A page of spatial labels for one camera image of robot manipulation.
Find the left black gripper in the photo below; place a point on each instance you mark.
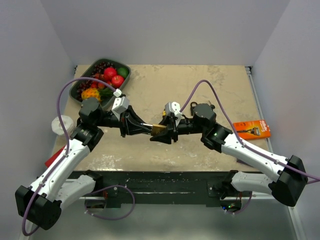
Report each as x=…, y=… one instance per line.
x=131, y=124

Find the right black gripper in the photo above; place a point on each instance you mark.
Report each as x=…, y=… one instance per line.
x=165, y=137

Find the brass padlock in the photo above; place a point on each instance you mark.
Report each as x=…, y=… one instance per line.
x=155, y=129

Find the black padlock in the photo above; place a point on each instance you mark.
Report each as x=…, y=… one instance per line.
x=193, y=104

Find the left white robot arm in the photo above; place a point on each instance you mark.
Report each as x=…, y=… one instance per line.
x=43, y=201

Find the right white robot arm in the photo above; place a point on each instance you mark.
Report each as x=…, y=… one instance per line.
x=281, y=177

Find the red apple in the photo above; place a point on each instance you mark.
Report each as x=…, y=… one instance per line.
x=117, y=81

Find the strawberries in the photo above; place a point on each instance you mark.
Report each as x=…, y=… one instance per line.
x=100, y=84

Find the toy pineapple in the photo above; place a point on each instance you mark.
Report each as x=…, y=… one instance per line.
x=91, y=93

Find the green lime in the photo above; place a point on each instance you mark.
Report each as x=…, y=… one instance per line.
x=123, y=72

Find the dark green fruit tray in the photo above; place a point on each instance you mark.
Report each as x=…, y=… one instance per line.
x=108, y=101

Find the red pomegranate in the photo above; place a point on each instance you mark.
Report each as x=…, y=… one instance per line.
x=109, y=73

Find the dark cherries bunch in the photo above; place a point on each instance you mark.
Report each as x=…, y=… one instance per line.
x=95, y=72

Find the purple white card box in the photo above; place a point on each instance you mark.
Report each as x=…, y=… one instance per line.
x=243, y=163

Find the orange razor package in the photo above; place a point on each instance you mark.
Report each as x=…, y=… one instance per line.
x=252, y=130

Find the red box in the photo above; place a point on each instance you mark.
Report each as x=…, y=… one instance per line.
x=53, y=158

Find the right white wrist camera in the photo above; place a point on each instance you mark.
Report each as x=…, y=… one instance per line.
x=175, y=109

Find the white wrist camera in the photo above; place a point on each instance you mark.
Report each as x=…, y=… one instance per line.
x=175, y=109
x=120, y=104

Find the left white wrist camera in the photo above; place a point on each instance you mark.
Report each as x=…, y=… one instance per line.
x=120, y=104

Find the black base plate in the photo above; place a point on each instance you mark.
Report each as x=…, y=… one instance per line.
x=118, y=188

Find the aluminium frame rail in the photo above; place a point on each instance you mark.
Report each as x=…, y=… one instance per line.
x=248, y=70

